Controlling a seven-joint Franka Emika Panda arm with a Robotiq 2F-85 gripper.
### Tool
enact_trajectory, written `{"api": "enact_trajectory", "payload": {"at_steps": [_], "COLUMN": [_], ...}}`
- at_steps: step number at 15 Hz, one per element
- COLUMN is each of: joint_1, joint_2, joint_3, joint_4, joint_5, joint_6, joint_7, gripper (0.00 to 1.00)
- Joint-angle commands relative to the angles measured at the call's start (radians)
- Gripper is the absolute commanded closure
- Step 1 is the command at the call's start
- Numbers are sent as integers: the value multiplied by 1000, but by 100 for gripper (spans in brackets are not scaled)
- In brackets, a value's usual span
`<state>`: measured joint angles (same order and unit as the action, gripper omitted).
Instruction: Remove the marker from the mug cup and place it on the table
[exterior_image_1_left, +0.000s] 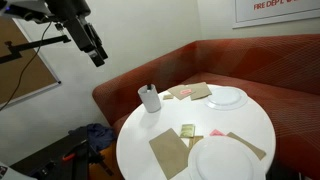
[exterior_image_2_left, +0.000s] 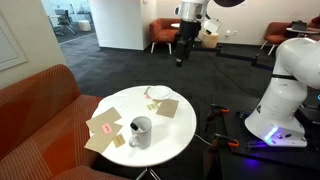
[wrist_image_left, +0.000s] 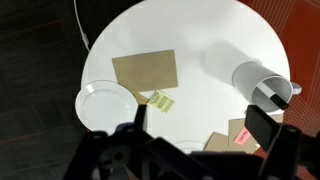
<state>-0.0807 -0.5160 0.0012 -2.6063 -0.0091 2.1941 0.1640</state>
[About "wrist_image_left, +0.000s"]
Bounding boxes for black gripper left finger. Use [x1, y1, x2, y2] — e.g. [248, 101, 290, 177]
[133, 103, 148, 131]

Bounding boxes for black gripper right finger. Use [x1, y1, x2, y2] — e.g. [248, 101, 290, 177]
[244, 104, 285, 153]

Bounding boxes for white marker with black cap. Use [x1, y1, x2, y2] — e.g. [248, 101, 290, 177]
[257, 81, 290, 111]

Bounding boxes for white ceramic mug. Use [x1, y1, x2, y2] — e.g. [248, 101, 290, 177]
[231, 61, 303, 113]

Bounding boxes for pink sticky note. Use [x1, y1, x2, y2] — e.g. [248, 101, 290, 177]
[233, 129, 252, 146]

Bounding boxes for brown card with pink note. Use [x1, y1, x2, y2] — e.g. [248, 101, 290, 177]
[227, 113, 285, 150]

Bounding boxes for yellow-green paper packet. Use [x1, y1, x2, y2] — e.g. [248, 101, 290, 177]
[147, 90, 176, 114]

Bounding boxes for white plate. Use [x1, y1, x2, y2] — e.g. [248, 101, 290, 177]
[74, 80, 140, 132]
[172, 139, 206, 155]

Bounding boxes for large brown paper envelope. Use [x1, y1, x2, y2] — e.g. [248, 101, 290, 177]
[111, 49, 179, 93]

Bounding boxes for brown packet with pink label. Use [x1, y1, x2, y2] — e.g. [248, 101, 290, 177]
[203, 131, 260, 155]

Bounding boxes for white cable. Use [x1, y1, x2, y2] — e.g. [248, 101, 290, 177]
[73, 0, 91, 53]

